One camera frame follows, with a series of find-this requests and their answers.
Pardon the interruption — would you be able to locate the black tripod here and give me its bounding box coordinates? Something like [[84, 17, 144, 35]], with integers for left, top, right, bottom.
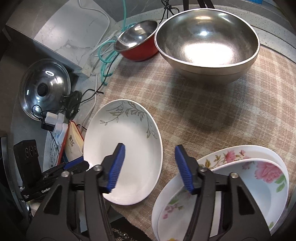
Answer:
[[182, 0, 215, 11]]

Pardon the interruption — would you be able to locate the plaid beige tablecloth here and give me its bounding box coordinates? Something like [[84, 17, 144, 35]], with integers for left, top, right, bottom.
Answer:
[[81, 47, 295, 240]]

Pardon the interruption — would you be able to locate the white plate grey leaf pattern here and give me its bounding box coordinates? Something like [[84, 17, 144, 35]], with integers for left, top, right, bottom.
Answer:
[[83, 99, 163, 205]]

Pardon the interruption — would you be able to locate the large stainless steel bowl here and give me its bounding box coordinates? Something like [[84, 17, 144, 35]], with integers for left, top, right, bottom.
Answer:
[[154, 8, 260, 85]]

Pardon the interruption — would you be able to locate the white cable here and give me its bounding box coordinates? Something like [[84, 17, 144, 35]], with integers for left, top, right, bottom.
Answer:
[[77, 0, 112, 130]]

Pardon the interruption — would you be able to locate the teal cable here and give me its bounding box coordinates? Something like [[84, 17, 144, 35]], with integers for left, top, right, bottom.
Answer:
[[92, 0, 137, 85]]

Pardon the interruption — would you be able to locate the small pink floral deep plate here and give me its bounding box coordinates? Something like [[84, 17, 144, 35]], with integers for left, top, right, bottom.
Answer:
[[154, 158, 290, 241]]

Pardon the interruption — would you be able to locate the red steel bowl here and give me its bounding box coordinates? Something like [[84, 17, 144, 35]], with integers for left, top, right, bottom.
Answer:
[[114, 20, 159, 61]]

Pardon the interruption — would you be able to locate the red white book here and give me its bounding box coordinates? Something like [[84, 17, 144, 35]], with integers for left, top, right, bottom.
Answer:
[[57, 121, 84, 165]]

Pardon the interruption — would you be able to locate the large pink floral deep plate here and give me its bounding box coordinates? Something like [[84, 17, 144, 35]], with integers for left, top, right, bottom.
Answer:
[[152, 145, 289, 240]]

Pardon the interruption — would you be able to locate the white power adapter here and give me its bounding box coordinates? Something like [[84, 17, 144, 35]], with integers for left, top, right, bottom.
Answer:
[[45, 112, 65, 126]]

